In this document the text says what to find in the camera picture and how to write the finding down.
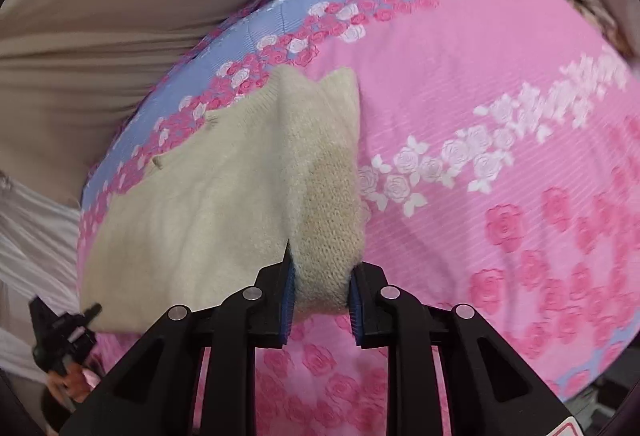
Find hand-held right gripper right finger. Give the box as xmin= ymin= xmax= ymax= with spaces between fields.
xmin=349 ymin=261 xmax=576 ymax=436

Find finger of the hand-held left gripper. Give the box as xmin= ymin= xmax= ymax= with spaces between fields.
xmin=29 ymin=296 xmax=103 ymax=369

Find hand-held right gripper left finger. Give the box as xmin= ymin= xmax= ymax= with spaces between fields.
xmin=59 ymin=240 xmax=297 ymax=436

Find cream sweater with black hearts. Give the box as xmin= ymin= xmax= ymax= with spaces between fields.
xmin=80 ymin=65 xmax=368 ymax=334

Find white pleated cloth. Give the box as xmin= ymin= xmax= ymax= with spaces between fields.
xmin=0 ymin=169 xmax=101 ymax=397

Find pink floral bedsheet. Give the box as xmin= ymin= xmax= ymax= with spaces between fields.
xmin=75 ymin=0 xmax=640 ymax=436

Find beige draped cloth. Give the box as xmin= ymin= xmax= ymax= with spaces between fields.
xmin=0 ymin=0 xmax=521 ymax=207

